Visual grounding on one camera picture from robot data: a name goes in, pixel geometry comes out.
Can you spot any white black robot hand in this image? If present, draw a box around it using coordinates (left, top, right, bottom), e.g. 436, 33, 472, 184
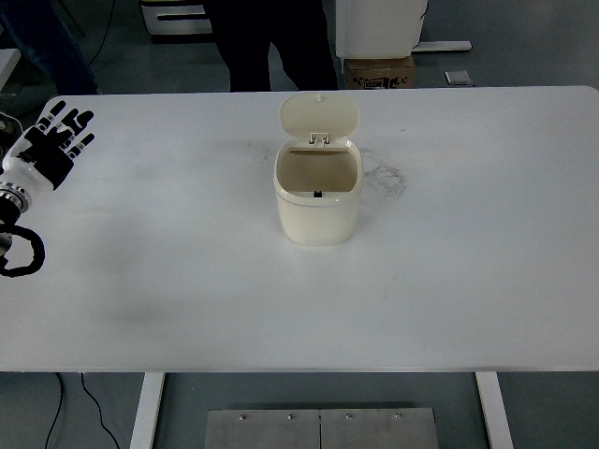
1, 101, 95, 190

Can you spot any cream plastic trash can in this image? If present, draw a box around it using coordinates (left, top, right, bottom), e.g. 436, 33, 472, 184
273, 92, 364, 247

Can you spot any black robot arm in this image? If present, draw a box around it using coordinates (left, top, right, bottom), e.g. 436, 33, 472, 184
1, 100, 95, 226

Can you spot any white side table edge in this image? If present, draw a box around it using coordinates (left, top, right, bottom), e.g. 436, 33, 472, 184
0, 49, 21, 90

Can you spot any person in blue jeans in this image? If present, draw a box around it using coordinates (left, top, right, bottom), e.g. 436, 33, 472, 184
1, 1, 99, 95

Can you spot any silver metal box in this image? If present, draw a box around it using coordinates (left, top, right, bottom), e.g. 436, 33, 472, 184
139, 0, 212, 42

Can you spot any person in dark trousers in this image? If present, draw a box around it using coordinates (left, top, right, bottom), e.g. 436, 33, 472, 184
204, 1, 338, 93

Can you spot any brown cardboard box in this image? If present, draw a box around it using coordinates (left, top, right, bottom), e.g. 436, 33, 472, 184
343, 56, 416, 90

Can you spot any left white table leg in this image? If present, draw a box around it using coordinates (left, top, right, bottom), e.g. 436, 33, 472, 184
129, 372, 166, 449

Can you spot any white table leg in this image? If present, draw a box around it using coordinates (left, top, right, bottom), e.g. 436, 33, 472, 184
129, 372, 166, 449
475, 371, 514, 449

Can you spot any white plastic bin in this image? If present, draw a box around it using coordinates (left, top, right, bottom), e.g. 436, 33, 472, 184
335, 0, 429, 59

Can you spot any white table foot bar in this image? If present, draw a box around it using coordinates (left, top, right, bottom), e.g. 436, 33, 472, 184
412, 40, 473, 53

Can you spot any grey floor socket plate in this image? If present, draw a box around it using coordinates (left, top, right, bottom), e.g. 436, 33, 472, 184
444, 70, 473, 86

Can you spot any right white table leg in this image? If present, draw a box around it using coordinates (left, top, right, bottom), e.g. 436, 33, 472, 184
475, 371, 514, 449

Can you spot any black braided cable loop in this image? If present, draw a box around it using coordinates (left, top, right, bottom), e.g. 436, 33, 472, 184
0, 223, 47, 279

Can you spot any black floor cable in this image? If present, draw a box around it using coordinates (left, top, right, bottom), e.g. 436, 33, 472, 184
42, 371, 121, 449

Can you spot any steel base plate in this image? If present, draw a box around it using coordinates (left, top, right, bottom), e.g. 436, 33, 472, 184
205, 408, 439, 448

